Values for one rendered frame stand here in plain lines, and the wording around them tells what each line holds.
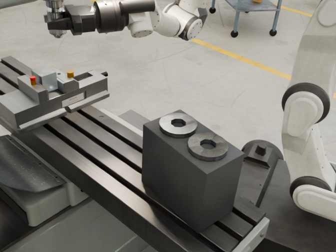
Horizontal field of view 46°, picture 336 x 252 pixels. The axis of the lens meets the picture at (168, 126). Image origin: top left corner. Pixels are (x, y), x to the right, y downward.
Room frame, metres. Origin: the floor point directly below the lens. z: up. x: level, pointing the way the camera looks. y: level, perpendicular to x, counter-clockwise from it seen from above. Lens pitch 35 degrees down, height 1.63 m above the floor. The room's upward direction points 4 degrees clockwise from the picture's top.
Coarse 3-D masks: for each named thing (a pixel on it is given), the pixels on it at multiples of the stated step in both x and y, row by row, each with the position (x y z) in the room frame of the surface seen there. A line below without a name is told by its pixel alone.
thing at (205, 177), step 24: (168, 120) 0.77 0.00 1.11; (192, 120) 0.77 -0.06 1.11; (144, 144) 0.76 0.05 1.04; (168, 144) 0.69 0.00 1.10; (192, 144) 0.68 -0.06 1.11; (216, 144) 0.69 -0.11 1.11; (144, 168) 0.76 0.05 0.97; (168, 168) 0.69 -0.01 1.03; (192, 168) 0.63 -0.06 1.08; (216, 168) 0.62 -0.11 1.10; (240, 168) 0.68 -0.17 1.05; (168, 192) 0.68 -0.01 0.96; (192, 192) 0.63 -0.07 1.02; (216, 192) 0.63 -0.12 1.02; (192, 216) 0.62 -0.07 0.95; (216, 216) 0.64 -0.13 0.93
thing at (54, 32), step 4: (48, 16) 1.00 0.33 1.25; (52, 16) 1.00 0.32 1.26; (56, 16) 1.00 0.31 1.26; (60, 16) 1.00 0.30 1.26; (64, 16) 1.02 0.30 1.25; (48, 20) 1.00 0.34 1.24; (52, 32) 1.00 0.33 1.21; (56, 32) 1.00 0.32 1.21; (60, 32) 1.00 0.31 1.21; (64, 32) 1.01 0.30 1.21
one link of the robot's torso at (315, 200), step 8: (304, 184) 1.00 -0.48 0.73; (296, 192) 1.00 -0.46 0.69; (304, 192) 0.98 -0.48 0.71; (312, 192) 0.97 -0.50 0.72; (320, 192) 0.97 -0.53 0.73; (328, 192) 0.96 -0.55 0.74; (296, 200) 0.99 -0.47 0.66; (304, 200) 0.98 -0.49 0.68; (312, 200) 0.97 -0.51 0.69; (320, 200) 0.96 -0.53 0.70; (328, 200) 0.95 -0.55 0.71; (304, 208) 0.98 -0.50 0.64; (312, 208) 0.96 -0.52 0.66; (320, 208) 0.95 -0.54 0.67; (328, 208) 0.94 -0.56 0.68; (328, 216) 0.94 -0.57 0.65
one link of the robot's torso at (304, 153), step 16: (304, 96) 1.02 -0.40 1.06; (288, 112) 1.03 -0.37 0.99; (304, 112) 1.01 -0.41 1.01; (320, 112) 1.00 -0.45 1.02; (288, 128) 1.02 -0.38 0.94; (304, 128) 1.00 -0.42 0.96; (288, 144) 1.05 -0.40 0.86; (304, 144) 1.02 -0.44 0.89; (320, 144) 1.08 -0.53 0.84; (288, 160) 1.06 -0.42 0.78; (304, 160) 1.04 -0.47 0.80; (320, 160) 1.03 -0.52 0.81; (304, 176) 1.03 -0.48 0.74; (320, 176) 1.01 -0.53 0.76
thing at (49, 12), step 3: (48, 9) 1.01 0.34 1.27; (60, 9) 1.02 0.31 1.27; (63, 9) 1.02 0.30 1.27; (48, 12) 1.00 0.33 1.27; (51, 12) 1.00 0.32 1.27; (54, 12) 1.00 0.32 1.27; (57, 12) 1.00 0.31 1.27; (60, 12) 1.00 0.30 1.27; (63, 12) 1.01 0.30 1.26; (51, 15) 1.00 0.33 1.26; (54, 15) 1.00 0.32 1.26; (57, 15) 1.00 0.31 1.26; (60, 15) 1.00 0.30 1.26
